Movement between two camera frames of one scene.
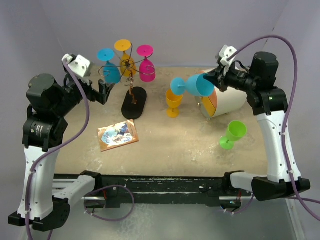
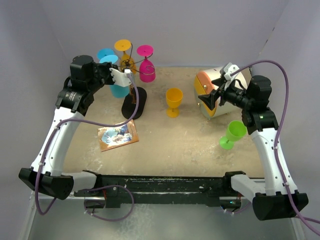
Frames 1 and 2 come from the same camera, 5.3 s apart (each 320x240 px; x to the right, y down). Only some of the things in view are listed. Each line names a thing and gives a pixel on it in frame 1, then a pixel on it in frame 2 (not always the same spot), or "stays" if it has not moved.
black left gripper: (104, 89) to (106, 66)
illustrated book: (117, 135) stays
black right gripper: (217, 76) to (210, 99)
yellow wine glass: (173, 101) stays
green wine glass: (236, 130) stays
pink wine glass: (147, 71) stays
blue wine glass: (195, 85) to (116, 90)
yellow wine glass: (127, 65) stays
